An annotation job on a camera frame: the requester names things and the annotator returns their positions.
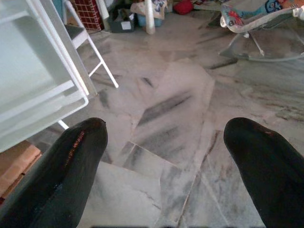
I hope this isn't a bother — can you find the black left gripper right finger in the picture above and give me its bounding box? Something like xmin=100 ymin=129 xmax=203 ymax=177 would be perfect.
xmin=223 ymin=117 xmax=304 ymax=228

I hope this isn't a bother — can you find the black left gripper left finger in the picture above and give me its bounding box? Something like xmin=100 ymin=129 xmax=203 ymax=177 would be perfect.
xmin=0 ymin=117 xmax=109 ymax=228

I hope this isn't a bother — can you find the brown cardboard box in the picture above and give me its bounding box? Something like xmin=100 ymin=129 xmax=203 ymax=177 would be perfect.
xmin=0 ymin=140 xmax=43 ymax=201

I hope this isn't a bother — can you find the white folding chair grey seat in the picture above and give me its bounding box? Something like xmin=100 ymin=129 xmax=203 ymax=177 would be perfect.
xmin=63 ymin=0 xmax=119 ymax=89

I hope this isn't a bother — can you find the colourful baby bouncer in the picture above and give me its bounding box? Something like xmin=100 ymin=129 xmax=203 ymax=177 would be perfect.
xmin=218 ymin=0 xmax=304 ymax=63

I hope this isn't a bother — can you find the black box white label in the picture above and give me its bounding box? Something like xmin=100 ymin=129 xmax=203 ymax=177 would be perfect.
xmin=109 ymin=13 xmax=136 ymax=33

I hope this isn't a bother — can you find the red brick pillar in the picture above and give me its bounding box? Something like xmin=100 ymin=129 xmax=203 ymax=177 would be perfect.
xmin=71 ymin=0 xmax=105 ymax=31

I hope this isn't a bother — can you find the blue plastic container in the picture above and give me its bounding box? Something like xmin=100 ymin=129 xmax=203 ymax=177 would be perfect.
xmin=136 ymin=13 xmax=164 ymax=27

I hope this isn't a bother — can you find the white side table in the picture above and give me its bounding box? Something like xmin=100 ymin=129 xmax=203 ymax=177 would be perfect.
xmin=96 ymin=0 xmax=157 ymax=34

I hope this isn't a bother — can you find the red ball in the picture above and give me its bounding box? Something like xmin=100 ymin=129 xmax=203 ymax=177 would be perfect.
xmin=172 ymin=0 xmax=194 ymax=15

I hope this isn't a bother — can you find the pale cloth bundle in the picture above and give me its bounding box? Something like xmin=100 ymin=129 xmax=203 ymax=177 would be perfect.
xmin=130 ymin=0 xmax=172 ymax=20

